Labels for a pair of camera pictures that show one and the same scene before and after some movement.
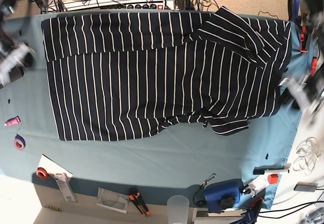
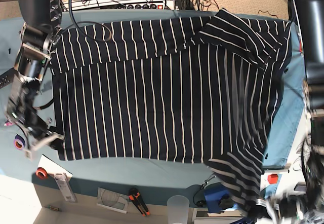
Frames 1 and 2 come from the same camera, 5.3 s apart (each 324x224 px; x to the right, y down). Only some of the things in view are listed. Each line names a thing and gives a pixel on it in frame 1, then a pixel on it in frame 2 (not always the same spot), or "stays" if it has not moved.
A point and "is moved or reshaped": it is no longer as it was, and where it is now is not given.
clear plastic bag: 114,200 stays
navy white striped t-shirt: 113,76 is moved or reshaped
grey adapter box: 308,187 stays
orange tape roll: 41,174 stays
